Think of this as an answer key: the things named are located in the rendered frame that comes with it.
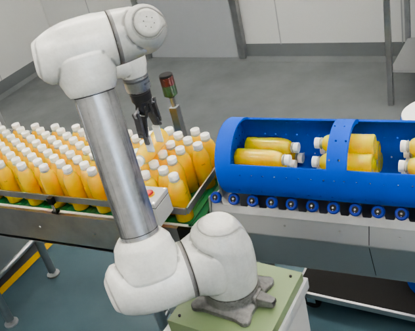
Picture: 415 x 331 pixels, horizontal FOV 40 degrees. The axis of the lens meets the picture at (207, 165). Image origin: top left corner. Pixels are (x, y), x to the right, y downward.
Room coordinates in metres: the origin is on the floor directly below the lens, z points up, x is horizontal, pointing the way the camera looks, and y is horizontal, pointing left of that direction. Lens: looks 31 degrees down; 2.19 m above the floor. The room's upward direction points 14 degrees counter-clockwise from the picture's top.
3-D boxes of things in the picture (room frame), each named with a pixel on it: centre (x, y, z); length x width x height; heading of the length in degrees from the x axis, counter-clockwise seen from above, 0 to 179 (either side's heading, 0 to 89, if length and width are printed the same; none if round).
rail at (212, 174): (1.92, 0.01, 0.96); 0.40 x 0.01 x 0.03; 149
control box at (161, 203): (1.73, 0.27, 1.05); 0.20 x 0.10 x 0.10; 59
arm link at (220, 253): (1.18, 0.02, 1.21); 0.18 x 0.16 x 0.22; 101
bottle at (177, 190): (1.80, 0.13, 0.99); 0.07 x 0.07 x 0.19
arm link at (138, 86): (1.86, 0.17, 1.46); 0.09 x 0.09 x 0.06
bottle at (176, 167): (1.92, 0.13, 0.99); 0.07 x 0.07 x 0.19
